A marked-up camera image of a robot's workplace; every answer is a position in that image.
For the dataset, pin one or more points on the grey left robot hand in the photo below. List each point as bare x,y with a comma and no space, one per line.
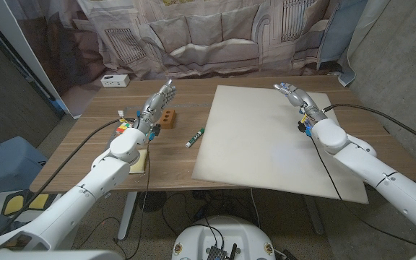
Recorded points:
154,104

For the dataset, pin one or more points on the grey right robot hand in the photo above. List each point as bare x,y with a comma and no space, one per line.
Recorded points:
300,98

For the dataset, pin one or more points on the white memory foam sheet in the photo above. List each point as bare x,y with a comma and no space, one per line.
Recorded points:
255,144

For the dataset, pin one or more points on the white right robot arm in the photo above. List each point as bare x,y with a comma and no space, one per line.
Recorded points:
374,169

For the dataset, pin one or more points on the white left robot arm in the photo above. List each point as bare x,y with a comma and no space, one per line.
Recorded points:
85,191

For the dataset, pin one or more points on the wooden block with holes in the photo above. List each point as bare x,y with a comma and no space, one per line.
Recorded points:
167,118

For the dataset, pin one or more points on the green and white marker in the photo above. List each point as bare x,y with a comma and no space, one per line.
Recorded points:
195,138

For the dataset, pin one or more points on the colourful puzzle cube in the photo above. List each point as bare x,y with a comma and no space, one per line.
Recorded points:
122,128

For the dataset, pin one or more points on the white power box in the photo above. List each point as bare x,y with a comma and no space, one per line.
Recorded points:
115,80

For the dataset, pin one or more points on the printed sofa backdrop cloth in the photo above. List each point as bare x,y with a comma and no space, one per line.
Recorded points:
208,39

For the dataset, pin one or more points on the round black floor base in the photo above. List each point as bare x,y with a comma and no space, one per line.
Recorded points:
152,200

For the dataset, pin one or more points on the white table leg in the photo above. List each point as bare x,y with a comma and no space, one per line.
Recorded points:
126,216

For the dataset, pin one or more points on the grey table leg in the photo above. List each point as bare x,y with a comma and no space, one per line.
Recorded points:
312,213

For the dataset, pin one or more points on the white partition panel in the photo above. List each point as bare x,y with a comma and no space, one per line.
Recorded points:
24,50

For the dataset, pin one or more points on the white robot torso base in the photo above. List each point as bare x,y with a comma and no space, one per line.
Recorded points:
224,234

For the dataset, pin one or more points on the blue plastic bin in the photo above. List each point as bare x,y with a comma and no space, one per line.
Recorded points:
7,164

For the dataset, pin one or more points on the yellow and black floor mat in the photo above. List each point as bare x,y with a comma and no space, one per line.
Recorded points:
13,204

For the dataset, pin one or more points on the white robot chest edge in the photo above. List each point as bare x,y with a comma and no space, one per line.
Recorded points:
49,255

